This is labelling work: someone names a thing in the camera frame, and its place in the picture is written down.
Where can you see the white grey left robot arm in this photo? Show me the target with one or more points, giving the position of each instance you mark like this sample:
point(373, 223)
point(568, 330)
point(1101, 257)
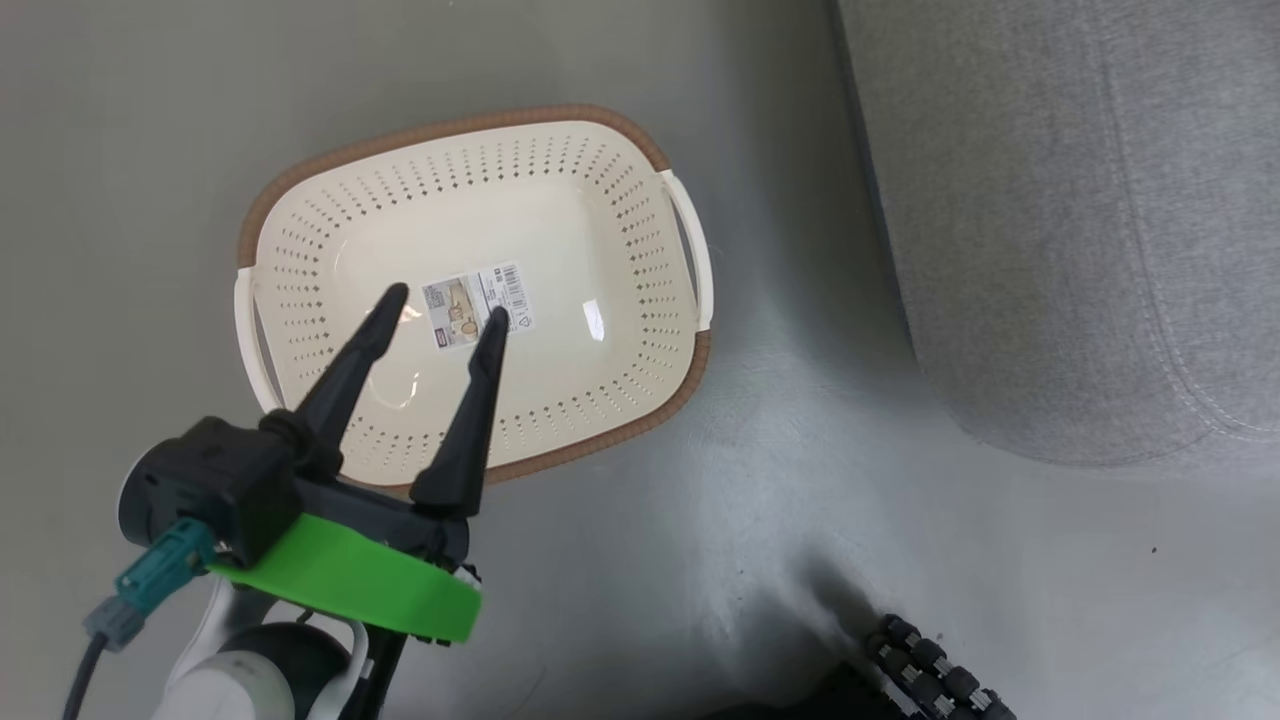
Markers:
point(230, 690)

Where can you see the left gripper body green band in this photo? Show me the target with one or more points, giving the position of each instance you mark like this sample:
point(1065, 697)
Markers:
point(350, 570)

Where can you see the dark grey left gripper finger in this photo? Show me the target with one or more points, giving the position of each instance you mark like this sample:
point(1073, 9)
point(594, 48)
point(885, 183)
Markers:
point(470, 430)
point(350, 375)

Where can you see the black roller base wheel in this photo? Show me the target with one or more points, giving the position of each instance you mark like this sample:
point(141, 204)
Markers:
point(930, 665)

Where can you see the printed product label sticker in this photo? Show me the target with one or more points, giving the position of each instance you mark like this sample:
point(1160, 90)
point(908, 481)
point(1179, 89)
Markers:
point(462, 312)

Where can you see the cream perforated laundry basket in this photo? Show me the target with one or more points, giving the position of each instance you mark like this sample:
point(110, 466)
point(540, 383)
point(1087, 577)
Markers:
point(560, 230)

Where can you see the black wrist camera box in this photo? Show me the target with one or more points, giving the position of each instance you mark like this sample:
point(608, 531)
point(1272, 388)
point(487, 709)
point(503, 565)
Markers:
point(220, 475)

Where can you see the grey fabric sofa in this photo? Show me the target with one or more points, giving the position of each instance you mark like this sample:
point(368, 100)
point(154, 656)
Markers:
point(1050, 200)

